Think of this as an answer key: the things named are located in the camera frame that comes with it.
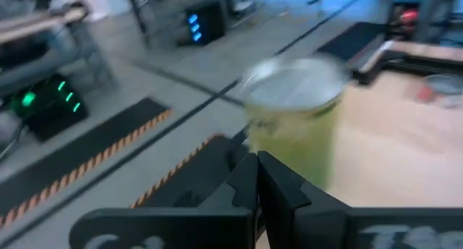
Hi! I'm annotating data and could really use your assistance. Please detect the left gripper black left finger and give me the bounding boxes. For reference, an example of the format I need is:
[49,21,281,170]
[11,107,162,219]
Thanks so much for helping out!
[197,152,260,211]

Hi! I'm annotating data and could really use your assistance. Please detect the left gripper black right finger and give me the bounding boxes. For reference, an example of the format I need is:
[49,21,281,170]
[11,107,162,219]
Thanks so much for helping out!
[258,151,351,249]

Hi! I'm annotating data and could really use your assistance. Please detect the black mat orange striped edge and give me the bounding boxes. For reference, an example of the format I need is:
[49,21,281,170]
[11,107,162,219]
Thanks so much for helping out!
[0,96,174,231]
[129,132,254,209]
[316,21,387,62]

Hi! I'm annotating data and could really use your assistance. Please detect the light wooden shelf black frame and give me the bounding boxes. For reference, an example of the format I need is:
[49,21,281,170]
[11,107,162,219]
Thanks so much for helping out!
[349,40,463,85]

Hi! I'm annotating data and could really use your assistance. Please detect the black computer tower green lights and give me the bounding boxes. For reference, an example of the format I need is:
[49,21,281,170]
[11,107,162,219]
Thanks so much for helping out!
[9,73,90,143]

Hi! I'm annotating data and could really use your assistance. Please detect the green pears can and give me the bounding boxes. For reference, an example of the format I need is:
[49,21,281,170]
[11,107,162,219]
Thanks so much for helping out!
[240,56,349,192]

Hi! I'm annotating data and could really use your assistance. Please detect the dark equipment with red part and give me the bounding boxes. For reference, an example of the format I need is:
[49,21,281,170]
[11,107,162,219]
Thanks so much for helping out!
[383,0,463,46]

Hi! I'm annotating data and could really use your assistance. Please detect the black computer tower blue lights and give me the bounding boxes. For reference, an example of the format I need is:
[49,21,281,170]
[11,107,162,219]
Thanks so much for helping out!
[176,1,228,47]

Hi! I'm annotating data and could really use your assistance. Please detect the wood top desk grey legs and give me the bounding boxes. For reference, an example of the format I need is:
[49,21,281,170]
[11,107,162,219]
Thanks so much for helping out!
[0,5,117,98]

